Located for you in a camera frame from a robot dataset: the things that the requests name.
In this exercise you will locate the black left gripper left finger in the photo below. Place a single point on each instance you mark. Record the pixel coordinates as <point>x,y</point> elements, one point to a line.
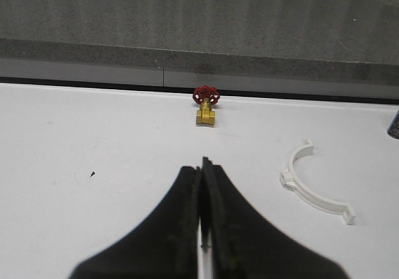
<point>164,245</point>

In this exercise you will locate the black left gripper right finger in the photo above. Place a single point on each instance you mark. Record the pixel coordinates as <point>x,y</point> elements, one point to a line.
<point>244,244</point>

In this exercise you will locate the white half pipe clamp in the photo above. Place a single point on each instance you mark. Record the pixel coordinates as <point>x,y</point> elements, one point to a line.
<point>290,180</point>

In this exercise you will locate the brass valve red handwheel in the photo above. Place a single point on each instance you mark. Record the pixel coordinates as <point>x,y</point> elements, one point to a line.
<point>206,97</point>

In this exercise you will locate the black cylindrical capacitor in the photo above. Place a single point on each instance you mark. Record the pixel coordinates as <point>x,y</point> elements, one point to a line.
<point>393,129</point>

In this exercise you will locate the grey stone countertop ledge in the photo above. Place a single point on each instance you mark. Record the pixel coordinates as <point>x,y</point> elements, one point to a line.
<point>324,40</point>

